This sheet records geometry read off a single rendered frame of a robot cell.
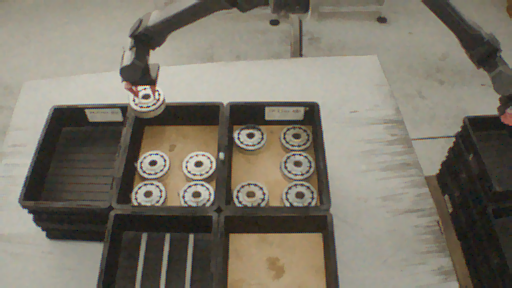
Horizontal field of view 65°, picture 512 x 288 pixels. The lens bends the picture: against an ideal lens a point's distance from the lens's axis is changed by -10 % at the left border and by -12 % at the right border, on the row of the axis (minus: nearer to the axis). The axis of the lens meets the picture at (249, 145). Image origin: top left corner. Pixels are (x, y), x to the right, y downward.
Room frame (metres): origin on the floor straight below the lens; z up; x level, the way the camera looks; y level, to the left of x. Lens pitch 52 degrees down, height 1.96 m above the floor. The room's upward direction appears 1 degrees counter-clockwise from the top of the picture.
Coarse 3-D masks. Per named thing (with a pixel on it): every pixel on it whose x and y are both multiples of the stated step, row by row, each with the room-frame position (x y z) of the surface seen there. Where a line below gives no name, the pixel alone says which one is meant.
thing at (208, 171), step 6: (192, 156) 0.83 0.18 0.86; (198, 156) 0.83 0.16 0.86; (204, 156) 0.83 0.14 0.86; (210, 156) 0.83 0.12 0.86; (186, 162) 0.81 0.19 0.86; (210, 162) 0.81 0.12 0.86; (186, 168) 0.79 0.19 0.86; (210, 168) 0.79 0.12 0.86; (186, 174) 0.77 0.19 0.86; (192, 174) 0.77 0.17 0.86; (198, 174) 0.77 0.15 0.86; (204, 174) 0.77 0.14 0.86; (210, 174) 0.77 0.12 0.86
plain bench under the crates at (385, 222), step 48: (48, 96) 1.29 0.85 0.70; (96, 96) 1.28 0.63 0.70; (192, 96) 1.25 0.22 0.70; (240, 96) 1.25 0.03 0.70; (288, 96) 1.24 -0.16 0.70; (336, 96) 1.24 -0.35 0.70; (384, 96) 1.24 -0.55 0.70; (336, 144) 1.00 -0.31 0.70; (384, 144) 0.99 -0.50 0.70; (336, 192) 0.79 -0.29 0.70; (384, 192) 0.78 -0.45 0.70; (0, 240) 0.61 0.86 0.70; (48, 240) 0.62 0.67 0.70; (336, 240) 0.61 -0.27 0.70; (384, 240) 0.60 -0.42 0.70; (432, 240) 0.59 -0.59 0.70
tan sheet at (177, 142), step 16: (160, 128) 0.98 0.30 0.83; (176, 128) 0.98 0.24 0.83; (192, 128) 0.97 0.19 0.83; (208, 128) 0.97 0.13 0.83; (144, 144) 0.91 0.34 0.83; (160, 144) 0.91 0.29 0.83; (176, 144) 0.91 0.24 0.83; (192, 144) 0.91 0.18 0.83; (208, 144) 0.91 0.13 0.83; (176, 160) 0.84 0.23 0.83; (176, 176) 0.78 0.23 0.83; (176, 192) 0.72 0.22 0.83
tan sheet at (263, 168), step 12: (276, 132) 0.95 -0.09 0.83; (276, 144) 0.90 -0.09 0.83; (312, 144) 0.90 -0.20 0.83; (240, 156) 0.85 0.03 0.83; (252, 156) 0.85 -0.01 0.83; (264, 156) 0.85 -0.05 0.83; (276, 156) 0.85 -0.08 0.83; (312, 156) 0.85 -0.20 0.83; (240, 168) 0.81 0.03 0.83; (252, 168) 0.81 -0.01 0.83; (264, 168) 0.81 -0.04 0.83; (276, 168) 0.80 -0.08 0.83; (240, 180) 0.76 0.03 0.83; (252, 180) 0.76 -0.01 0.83; (264, 180) 0.76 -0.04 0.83; (276, 180) 0.76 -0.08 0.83; (312, 180) 0.76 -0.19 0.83; (276, 192) 0.72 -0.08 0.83; (276, 204) 0.68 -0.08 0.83
